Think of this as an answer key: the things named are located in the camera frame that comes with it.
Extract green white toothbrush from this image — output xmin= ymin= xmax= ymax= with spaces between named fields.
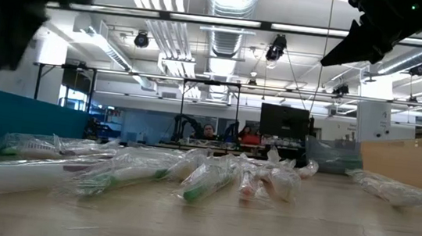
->
xmin=177 ymin=152 xmax=242 ymax=209
xmin=342 ymin=167 xmax=422 ymax=211
xmin=166 ymin=147 xmax=208 ymax=185
xmin=0 ymin=130 xmax=64 ymax=163
xmin=65 ymin=148 xmax=171 ymax=208

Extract black overhead camera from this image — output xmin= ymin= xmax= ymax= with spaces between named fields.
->
xmin=264 ymin=32 xmax=290 ymax=64

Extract white ceiling conduit pipes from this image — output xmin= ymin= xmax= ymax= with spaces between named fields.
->
xmin=127 ymin=0 xmax=206 ymax=79

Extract black overhead crossbar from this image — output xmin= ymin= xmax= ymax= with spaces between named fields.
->
xmin=45 ymin=0 xmax=422 ymax=48

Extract black computer monitor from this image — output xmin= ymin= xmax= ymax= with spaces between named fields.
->
xmin=258 ymin=102 xmax=312 ymax=141

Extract orange translucent plastic bin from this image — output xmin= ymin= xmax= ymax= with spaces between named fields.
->
xmin=356 ymin=127 xmax=422 ymax=198

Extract person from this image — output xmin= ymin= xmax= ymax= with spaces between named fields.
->
xmin=238 ymin=124 xmax=253 ymax=138
xmin=200 ymin=123 xmax=220 ymax=141

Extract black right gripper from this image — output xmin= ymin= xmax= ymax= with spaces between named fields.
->
xmin=320 ymin=0 xmax=422 ymax=77

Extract black metal rack frame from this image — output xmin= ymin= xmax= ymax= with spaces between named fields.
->
xmin=25 ymin=60 xmax=244 ymax=150

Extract red storage box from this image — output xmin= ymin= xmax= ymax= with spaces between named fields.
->
xmin=240 ymin=133 xmax=262 ymax=147

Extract white ceiling air duct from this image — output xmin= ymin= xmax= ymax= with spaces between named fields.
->
xmin=69 ymin=15 xmax=139 ymax=71

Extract teal plastic bin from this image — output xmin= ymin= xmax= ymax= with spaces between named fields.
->
xmin=0 ymin=86 xmax=92 ymax=169

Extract wooden workstation table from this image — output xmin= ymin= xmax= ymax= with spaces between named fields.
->
xmin=155 ymin=139 xmax=256 ymax=159

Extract purple white wrapped toothbrush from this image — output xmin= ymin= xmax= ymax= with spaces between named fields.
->
xmin=0 ymin=148 xmax=113 ymax=214
xmin=116 ymin=143 xmax=192 ymax=166
xmin=53 ymin=132 xmax=121 ymax=163

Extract grey plastic bin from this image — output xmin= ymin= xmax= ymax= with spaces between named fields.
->
xmin=302 ymin=134 xmax=367 ymax=178

